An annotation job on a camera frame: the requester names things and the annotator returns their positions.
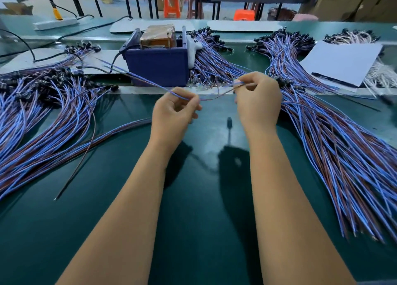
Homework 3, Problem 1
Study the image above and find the person's left hand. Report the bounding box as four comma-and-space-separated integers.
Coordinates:
149, 87, 203, 157

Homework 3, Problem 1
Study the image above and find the person's right hand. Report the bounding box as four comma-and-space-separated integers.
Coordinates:
234, 71, 284, 136

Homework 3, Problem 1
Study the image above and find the blue brown plug cable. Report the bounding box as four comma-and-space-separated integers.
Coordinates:
96, 58, 249, 102

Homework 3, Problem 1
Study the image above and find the blue plastic tester box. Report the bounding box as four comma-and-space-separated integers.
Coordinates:
121, 27, 190, 88

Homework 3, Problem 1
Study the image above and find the pile of wired lamps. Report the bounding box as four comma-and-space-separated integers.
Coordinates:
0, 67, 153, 201
273, 77, 397, 242

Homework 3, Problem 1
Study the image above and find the person's left forearm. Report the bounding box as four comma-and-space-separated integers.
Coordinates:
56, 146, 177, 285

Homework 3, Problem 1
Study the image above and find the person's right forearm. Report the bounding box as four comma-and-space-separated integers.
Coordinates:
245, 129, 357, 285

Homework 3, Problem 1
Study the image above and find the white power strip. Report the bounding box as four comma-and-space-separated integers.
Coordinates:
33, 18, 79, 31

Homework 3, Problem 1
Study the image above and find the black pen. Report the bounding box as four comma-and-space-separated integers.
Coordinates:
311, 72, 359, 89

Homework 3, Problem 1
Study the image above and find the white flat mat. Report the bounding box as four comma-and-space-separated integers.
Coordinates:
208, 20, 285, 33
0, 47, 129, 76
110, 19, 199, 33

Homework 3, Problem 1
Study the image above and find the brown cardboard block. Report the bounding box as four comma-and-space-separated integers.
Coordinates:
140, 25, 177, 49

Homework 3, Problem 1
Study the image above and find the orange plastic stool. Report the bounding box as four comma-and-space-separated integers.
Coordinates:
163, 0, 182, 19
233, 10, 256, 22

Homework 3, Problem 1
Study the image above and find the white paper sheet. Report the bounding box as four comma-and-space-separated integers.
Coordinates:
299, 41, 383, 88

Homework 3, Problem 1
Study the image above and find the pink plastic stool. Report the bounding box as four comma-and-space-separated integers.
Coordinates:
292, 13, 320, 23

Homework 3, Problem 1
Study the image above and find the stack of large cardboard boxes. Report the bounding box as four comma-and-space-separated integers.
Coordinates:
307, 0, 397, 23

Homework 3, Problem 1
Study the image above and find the open cardboard box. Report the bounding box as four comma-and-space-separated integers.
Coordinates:
0, 2, 33, 16

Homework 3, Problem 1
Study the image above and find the loose grey wire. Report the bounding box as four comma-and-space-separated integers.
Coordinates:
54, 114, 98, 202

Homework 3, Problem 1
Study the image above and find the black power cable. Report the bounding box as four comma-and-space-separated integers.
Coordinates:
0, 16, 132, 62

